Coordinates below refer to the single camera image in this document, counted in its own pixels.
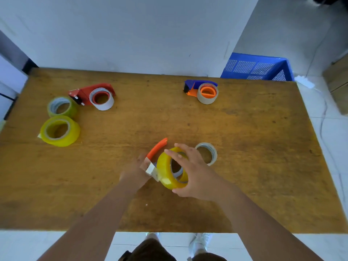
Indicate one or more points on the blue plastic crate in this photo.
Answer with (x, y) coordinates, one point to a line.
(255, 67)

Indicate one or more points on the yellow tape roll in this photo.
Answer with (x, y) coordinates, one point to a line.
(164, 174)

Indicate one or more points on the person's left white shoe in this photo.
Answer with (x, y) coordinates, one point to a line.
(152, 236)

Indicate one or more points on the white tape roll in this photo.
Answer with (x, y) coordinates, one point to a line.
(106, 104)

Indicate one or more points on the person's right white shoe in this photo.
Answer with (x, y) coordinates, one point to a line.
(199, 241)

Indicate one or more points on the person's left hand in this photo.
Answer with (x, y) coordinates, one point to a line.
(133, 175)

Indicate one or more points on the beige tape roll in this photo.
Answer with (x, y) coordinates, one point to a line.
(206, 99)

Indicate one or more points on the small yellow-green tape roll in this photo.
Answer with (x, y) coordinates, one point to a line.
(71, 109)

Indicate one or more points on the person's right forearm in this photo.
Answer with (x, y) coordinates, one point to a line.
(261, 228)

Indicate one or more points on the cardboard box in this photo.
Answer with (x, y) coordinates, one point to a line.
(337, 81)

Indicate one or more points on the clear tape roll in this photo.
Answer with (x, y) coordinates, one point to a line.
(213, 152)

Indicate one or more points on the person's left leg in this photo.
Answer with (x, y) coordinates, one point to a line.
(151, 251)

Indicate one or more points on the person's white shoe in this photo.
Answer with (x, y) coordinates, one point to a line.
(152, 236)
(199, 241)

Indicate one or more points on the white power strip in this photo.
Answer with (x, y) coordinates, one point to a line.
(304, 81)

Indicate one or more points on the person's left forearm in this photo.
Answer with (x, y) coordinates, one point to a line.
(92, 225)

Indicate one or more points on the person's left fingers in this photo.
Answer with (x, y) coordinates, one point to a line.
(142, 160)

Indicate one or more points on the blue and orange tape dispenser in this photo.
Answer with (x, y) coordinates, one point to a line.
(193, 84)

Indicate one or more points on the person's right middle finger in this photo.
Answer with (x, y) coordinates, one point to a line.
(187, 148)

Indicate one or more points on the black metal frame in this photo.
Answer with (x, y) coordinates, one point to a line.
(9, 104)

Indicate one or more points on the person's right hand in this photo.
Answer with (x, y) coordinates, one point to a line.
(199, 178)

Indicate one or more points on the large yellow-green tape roll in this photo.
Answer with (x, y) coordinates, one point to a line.
(69, 138)

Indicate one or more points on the red tape dispenser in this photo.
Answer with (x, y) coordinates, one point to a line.
(86, 92)

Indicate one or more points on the person's right thumb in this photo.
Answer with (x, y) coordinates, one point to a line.
(180, 190)

